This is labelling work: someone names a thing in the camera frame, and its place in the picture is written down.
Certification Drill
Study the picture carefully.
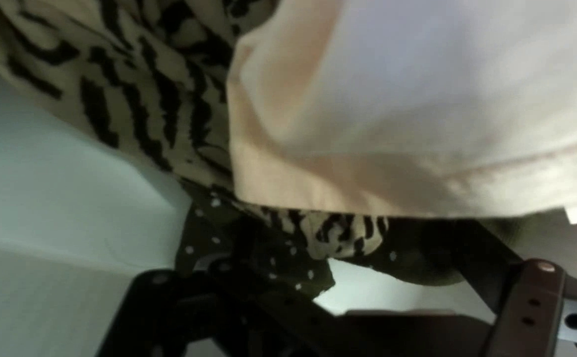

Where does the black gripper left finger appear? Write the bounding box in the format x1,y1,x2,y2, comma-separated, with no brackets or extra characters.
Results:
95,257,333,357

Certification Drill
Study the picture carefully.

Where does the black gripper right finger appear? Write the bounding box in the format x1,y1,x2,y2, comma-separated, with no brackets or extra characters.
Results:
460,224,577,357

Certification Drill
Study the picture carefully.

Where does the white plastic storage bin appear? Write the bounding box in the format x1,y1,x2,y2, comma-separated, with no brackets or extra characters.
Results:
0,65,501,357

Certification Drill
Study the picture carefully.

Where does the pale pink cloth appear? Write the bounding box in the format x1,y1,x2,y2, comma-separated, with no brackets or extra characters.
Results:
224,0,577,222

